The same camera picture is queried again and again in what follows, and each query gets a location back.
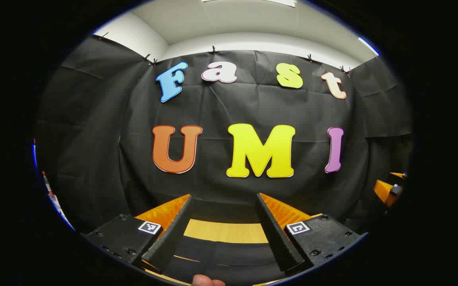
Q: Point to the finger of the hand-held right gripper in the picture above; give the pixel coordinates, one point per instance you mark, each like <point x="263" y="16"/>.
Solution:
<point x="384" y="192"/>
<point x="398" y="174"/>

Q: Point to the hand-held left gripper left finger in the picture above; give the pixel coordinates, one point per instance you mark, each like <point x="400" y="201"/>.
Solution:
<point x="171" y="238"/>

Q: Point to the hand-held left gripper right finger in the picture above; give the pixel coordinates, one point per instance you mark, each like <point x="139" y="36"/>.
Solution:
<point x="278" y="238"/>

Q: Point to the white and red object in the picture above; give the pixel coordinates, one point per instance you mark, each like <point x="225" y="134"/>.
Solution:
<point x="52" y="194"/>

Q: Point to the black backdrop cloth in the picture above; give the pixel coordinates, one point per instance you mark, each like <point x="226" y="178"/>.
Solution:
<point x="253" y="107"/>

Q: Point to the row of black cloth clips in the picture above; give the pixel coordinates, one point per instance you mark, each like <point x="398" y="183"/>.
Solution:
<point x="213" y="49"/>

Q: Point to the ceiling light panel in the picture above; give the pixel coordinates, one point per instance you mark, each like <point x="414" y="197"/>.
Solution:
<point x="253" y="2"/>

